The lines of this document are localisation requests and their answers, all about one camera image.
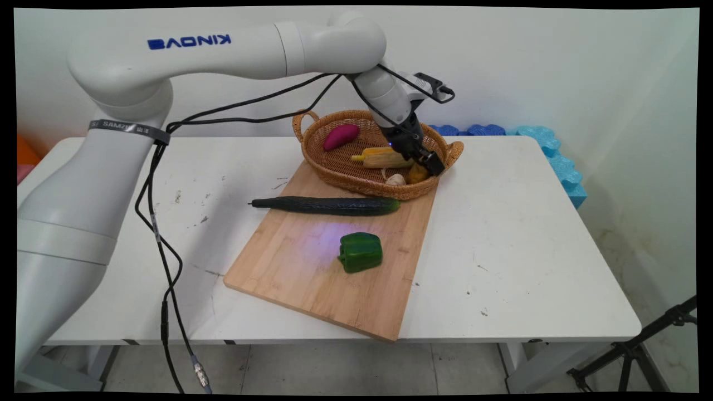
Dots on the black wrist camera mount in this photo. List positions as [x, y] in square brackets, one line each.
[433, 86]

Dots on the light blue foam mat piece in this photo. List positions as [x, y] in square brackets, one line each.
[539, 139]
[577, 196]
[565, 171]

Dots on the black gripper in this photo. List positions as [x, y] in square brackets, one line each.
[408, 139]

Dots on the corn cob with husk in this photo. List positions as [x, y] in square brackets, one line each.
[384, 159]

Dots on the green bell pepper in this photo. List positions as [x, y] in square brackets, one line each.
[361, 253]

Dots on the white table leg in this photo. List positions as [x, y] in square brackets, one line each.
[535, 367]

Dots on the long dark green cucumber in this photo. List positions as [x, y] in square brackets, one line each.
[328, 205]

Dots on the purple sweet potato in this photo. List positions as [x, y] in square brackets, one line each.
[341, 136]

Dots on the yellow-brown potato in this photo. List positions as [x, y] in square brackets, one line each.
[416, 174]

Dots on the orange box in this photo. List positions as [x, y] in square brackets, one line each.
[27, 151]

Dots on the bamboo cutting board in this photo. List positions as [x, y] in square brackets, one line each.
[312, 273]

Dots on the white garlic bulb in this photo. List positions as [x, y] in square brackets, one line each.
[396, 180]

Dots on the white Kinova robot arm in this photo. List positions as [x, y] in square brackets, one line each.
[167, 55]

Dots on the black tripod stand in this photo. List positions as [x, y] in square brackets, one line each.
[635, 351]

